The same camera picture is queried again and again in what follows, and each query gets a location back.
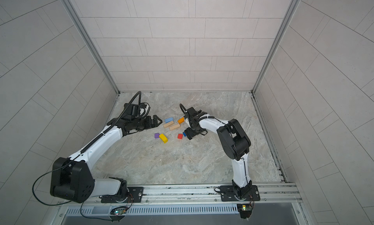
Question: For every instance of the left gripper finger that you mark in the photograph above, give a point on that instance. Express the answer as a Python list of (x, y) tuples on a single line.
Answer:
[(150, 126), (156, 120)]

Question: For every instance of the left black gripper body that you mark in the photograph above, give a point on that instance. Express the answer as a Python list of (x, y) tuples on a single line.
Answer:
[(140, 124)]

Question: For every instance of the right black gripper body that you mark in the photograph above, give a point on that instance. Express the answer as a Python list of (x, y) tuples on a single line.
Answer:
[(192, 131)]

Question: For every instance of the light blue wood block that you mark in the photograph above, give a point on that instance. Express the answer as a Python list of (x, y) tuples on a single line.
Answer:
[(169, 120)]

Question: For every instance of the natural wood block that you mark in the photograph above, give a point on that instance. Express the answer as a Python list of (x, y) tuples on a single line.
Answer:
[(168, 124), (173, 127)]

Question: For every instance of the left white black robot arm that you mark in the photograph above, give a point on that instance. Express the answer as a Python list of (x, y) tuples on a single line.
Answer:
[(72, 179)]

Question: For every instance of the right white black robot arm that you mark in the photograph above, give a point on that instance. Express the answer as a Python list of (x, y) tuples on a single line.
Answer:
[(235, 143)]

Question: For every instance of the yellow wood block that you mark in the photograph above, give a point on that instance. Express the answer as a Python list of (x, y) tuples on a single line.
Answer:
[(163, 138)]

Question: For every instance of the orange wood block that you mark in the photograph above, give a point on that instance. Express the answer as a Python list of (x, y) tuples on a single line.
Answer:
[(181, 120)]

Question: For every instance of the left green circuit board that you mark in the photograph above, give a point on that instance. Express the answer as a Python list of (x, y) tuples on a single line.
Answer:
[(119, 211)]

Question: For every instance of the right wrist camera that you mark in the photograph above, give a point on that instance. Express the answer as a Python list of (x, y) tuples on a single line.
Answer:
[(191, 112)]

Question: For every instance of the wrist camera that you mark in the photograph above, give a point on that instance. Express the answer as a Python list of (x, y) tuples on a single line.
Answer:
[(134, 110), (191, 112)]

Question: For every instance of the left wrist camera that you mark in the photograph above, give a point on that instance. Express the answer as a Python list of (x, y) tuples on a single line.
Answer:
[(134, 110)]

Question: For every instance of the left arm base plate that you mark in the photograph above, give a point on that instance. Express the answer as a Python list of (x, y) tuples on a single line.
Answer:
[(136, 193)]

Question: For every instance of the aluminium mounting rail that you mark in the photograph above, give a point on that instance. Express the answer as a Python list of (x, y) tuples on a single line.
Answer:
[(206, 194)]

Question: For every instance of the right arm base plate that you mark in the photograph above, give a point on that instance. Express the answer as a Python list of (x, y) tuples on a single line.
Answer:
[(226, 193)]

